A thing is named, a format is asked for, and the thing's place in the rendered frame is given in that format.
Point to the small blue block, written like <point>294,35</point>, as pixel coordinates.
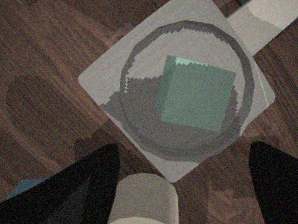
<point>25,185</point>

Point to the beige cylinder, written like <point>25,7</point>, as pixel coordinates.
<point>144,199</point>

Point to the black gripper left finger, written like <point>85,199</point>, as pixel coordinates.
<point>81,194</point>

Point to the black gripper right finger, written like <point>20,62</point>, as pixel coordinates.
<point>275,180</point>

